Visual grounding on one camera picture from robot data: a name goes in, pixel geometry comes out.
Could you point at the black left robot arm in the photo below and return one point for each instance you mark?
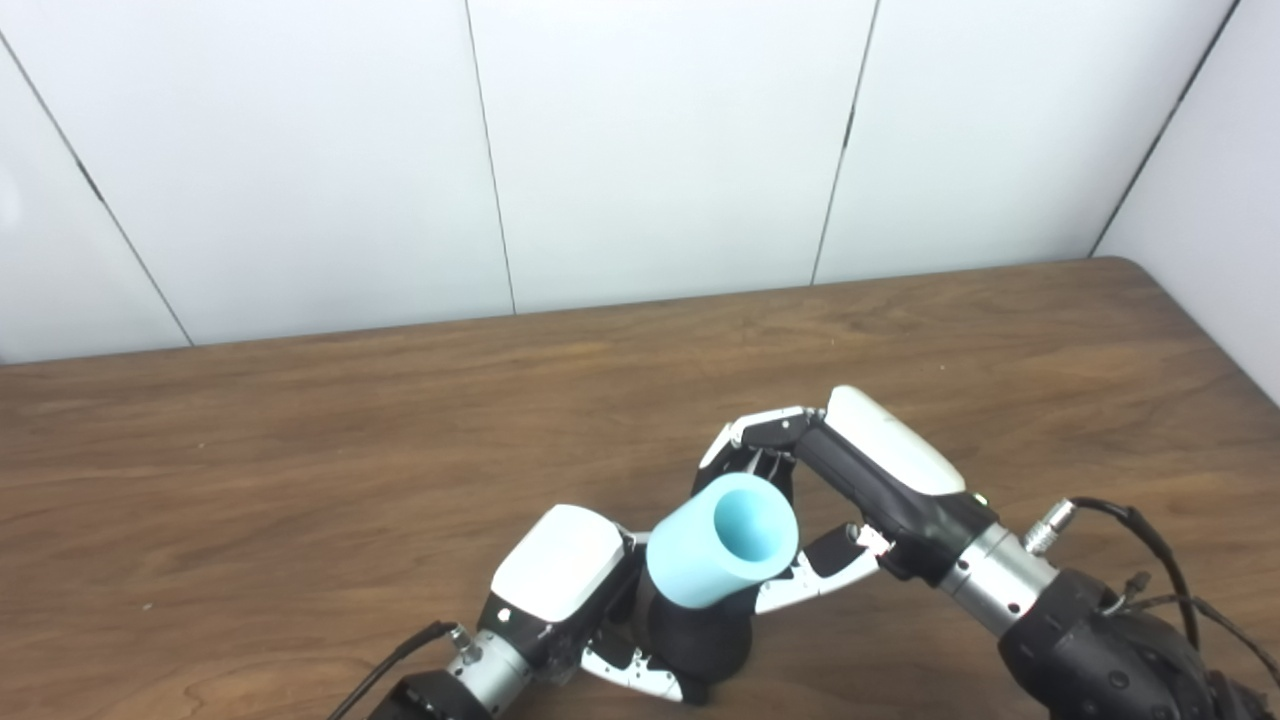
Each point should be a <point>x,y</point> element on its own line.
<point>490,675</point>

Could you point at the black flared nozzle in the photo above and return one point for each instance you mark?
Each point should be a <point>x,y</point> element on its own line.
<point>700,645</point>

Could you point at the white and black left hand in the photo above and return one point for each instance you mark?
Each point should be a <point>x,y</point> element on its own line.
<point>555,565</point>

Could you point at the white and black right hand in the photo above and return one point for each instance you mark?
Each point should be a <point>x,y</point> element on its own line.
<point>895,460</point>

